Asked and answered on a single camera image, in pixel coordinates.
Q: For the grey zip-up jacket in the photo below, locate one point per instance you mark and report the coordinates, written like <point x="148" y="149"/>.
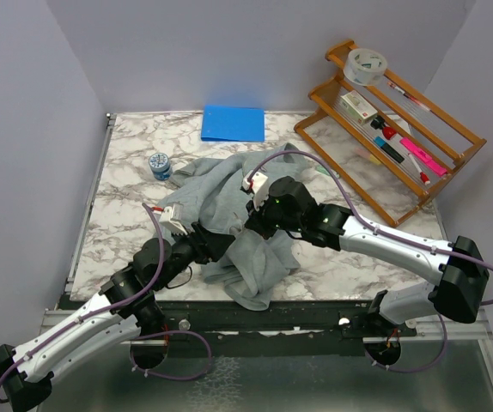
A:
<point x="209" y="190"/>

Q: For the clear tape roll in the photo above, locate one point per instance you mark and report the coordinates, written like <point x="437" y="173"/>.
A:
<point x="365" y="67"/>

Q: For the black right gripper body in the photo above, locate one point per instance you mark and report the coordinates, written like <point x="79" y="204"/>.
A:
<point x="269" y="218"/>

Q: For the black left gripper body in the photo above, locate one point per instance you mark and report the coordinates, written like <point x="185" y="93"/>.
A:
<point x="203" y="252"/>

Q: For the blue paper sheet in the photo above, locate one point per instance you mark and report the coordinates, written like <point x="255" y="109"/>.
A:
<point x="232" y="124"/>

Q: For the blue black highlighter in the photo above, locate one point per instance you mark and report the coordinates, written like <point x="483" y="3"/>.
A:
<point x="388" y="149"/>

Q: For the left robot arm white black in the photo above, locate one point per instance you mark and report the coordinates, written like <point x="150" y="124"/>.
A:
<point x="27" y="371"/>

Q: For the aluminium frame rail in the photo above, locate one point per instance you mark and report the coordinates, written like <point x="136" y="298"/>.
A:
<point x="445" y="367"/>

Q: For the white green small box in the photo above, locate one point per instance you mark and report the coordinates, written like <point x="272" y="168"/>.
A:
<point x="357" y="107"/>

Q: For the wooden two-tier rack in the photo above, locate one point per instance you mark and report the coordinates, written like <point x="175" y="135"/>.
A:
<point x="392" y="145"/>

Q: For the red white marker pen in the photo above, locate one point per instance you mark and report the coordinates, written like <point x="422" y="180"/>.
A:
<point x="422" y="175"/>

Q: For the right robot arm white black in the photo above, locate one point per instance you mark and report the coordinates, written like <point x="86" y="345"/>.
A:
<point x="452" y="283"/>

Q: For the blue patterned round container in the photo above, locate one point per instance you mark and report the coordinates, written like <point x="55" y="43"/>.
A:
<point x="160" y="166"/>

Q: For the yellow highlighter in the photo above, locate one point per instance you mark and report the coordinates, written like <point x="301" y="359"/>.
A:
<point x="374" y="160"/>

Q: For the red pen on top shelf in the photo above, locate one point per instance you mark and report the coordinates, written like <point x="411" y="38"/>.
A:
<point x="408" y="96"/>

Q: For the mint green eraser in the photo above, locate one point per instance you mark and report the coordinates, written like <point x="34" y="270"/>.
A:
<point x="324" y="171"/>

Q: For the pink highlighter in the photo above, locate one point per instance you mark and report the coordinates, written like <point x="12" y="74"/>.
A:
<point x="424" y="157"/>

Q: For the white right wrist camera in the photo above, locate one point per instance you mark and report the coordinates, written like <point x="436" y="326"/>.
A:
<point x="258" y="187"/>

